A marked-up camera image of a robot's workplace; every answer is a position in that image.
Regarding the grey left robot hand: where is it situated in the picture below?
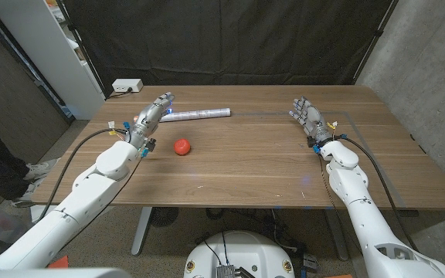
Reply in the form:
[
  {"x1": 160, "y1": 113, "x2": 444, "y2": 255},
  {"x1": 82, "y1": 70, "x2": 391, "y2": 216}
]
[{"x1": 129, "y1": 91, "x2": 175, "y2": 151}]

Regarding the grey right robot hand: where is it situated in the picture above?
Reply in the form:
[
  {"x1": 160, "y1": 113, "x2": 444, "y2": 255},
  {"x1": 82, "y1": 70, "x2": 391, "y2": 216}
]
[{"x1": 288, "y1": 96, "x2": 335, "y2": 147}]

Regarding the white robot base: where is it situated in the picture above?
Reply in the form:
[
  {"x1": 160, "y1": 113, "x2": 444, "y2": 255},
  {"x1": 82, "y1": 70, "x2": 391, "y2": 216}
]
[{"x1": 183, "y1": 230, "x2": 296, "y2": 278}]

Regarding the red ball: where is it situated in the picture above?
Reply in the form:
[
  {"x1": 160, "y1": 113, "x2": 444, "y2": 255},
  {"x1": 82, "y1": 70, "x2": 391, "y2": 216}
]
[{"x1": 173, "y1": 137, "x2": 192, "y2": 156}]

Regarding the aluminum foil roll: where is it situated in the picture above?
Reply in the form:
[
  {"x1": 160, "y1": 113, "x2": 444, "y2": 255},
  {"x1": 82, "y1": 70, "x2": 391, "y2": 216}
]
[{"x1": 132, "y1": 107, "x2": 232, "y2": 124}]

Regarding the white power strip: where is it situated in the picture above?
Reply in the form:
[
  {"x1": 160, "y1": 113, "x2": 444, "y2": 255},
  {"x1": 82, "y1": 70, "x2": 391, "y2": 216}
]
[{"x1": 111, "y1": 78, "x2": 144, "y2": 93}]

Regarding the grey tape outline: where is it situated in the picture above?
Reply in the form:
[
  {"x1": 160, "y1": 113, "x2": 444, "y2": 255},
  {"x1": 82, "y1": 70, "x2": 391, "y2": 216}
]
[{"x1": 87, "y1": 110, "x2": 407, "y2": 209}]

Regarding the black round grille object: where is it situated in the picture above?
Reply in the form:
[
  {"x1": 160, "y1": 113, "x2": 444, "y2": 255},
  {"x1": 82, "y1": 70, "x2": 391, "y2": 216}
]
[{"x1": 148, "y1": 207, "x2": 180, "y2": 228}]

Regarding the black backdrop stand pole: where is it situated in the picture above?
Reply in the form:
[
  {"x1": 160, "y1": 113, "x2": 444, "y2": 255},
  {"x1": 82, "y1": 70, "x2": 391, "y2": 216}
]
[
  {"x1": 352, "y1": 0, "x2": 398, "y2": 85},
  {"x1": 56, "y1": 0, "x2": 108, "y2": 98}
]

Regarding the black backdrop curtain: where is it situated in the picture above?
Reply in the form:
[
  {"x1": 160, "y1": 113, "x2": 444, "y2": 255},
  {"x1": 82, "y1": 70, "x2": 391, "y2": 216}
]
[{"x1": 60, "y1": 0, "x2": 398, "y2": 97}]

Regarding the grey metal table leg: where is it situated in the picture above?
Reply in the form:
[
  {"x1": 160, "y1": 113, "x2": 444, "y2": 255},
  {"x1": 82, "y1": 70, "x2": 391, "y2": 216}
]
[
  {"x1": 324, "y1": 209, "x2": 350, "y2": 262},
  {"x1": 131, "y1": 207, "x2": 153, "y2": 256}
]

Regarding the white sneaker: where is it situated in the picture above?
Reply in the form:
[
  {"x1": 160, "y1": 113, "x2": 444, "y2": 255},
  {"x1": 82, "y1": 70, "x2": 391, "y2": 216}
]
[
  {"x1": 23, "y1": 158, "x2": 59, "y2": 182},
  {"x1": 12, "y1": 181, "x2": 42, "y2": 209}
]

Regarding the white shelf cabinet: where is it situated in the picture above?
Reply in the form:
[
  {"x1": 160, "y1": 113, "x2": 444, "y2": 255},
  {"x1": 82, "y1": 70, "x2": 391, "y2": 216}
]
[{"x1": 0, "y1": 0, "x2": 107, "y2": 121}]

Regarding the small grey floor device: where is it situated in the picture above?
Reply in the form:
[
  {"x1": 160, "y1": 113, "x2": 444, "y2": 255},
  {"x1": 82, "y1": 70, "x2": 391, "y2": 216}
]
[{"x1": 302, "y1": 253, "x2": 319, "y2": 271}]

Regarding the white floor box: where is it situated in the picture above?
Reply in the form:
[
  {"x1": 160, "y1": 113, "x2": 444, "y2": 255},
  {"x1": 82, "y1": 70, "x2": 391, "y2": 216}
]
[{"x1": 30, "y1": 204, "x2": 115, "y2": 225}]

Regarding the clear plastic bin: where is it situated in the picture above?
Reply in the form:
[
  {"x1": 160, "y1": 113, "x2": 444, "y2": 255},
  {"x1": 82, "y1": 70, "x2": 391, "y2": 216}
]
[{"x1": 0, "y1": 208, "x2": 29, "y2": 244}]

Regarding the white robot torso cover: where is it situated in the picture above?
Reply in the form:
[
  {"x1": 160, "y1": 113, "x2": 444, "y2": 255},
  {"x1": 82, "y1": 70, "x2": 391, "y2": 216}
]
[{"x1": 0, "y1": 267, "x2": 133, "y2": 278}]

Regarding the black power cord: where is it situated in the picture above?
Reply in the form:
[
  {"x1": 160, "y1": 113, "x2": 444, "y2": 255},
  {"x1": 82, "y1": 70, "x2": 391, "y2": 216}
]
[{"x1": 105, "y1": 87, "x2": 134, "y2": 100}]

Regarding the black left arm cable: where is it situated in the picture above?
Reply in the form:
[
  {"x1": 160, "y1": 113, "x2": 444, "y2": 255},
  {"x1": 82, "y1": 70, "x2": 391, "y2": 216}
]
[{"x1": 36, "y1": 127, "x2": 131, "y2": 223}]

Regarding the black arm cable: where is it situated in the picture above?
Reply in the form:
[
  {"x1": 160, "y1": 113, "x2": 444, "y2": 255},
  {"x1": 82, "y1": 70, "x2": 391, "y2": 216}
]
[
  {"x1": 338, "y1": 134, "x2": 420, "y2": 253},
  {"x1": 36, "y1": 127, "x2": 131, "y2": 223}
]

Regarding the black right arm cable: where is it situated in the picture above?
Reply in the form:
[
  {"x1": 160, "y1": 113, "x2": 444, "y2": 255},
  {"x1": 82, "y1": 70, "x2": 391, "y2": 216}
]
[{"x1": 338, "y1": 134, "x2": 420, "y2": 253}]

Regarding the dark metal door frame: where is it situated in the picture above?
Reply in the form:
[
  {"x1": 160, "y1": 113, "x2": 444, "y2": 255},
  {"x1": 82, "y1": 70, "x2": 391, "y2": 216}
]
[{"x1": 0, "y1": 0, "x2": 76, "y2": 124}]

